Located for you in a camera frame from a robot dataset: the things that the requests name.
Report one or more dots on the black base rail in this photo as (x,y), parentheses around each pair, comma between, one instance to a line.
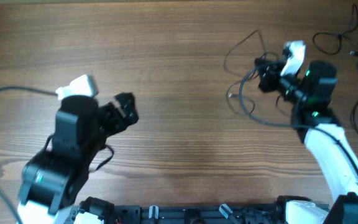
(225,213)

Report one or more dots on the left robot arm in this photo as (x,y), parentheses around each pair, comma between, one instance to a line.
(52,179)

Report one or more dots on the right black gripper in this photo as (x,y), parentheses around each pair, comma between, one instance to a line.
(270,75)

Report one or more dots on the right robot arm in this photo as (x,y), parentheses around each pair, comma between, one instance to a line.
(322,134)

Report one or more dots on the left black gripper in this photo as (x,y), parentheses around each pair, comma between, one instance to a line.
(128,111)

